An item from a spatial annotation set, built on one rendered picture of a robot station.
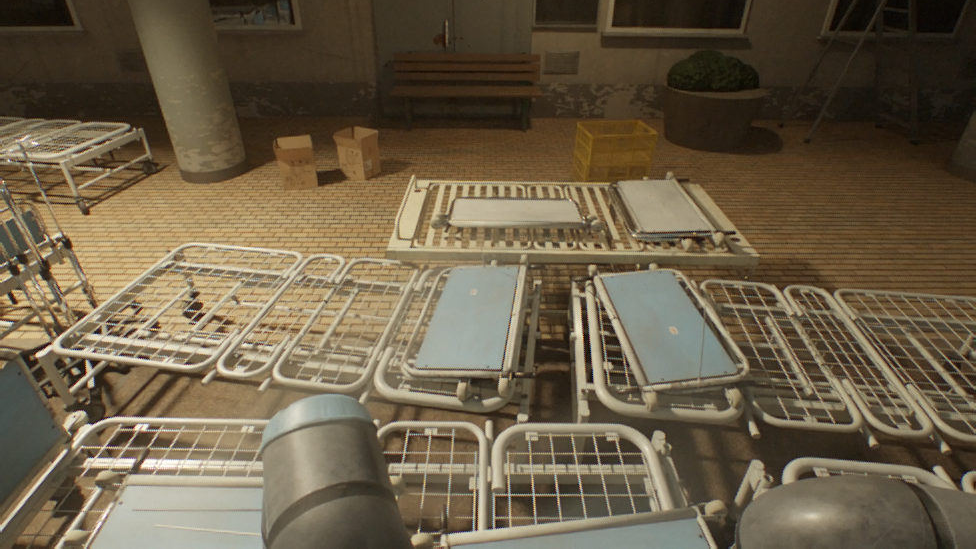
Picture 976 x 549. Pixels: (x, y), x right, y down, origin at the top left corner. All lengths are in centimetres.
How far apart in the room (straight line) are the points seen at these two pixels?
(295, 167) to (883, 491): 463
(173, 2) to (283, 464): 471
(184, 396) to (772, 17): 706
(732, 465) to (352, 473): 219
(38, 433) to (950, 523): 214
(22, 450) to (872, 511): 206
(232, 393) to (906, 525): 266
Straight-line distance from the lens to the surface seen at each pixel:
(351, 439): 53
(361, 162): 489
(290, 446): 54
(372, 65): 681
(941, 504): 62
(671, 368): 204
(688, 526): 167
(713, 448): 259
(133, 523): 179
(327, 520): 48
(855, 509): 59
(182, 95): 518
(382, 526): 48
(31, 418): 212
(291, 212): 449
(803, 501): 61
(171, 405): 294
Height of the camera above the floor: 189
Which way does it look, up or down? 30 degrees down
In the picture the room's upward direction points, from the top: 1 degrees clockwise
